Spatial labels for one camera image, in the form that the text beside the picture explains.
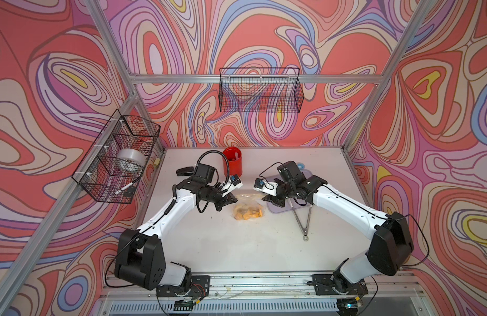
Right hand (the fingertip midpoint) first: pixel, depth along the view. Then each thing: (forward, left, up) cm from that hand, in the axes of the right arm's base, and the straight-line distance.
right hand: (267, 197), depth 82 cm
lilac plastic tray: (-7, -7, +6) cm, 11 cm away
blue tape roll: (+29, -23, -14) cm, 39 cm away
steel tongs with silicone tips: (-9, -17, -14) cm, 24 cm away
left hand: (0, +13, +1) cm, 13 cm away
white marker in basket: (-3, +56, +13) cm, 57 cm away
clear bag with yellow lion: (+2, +8, -10) cm, 13 cm away
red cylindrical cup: (+25, +14, -2) cm, 29 cm away
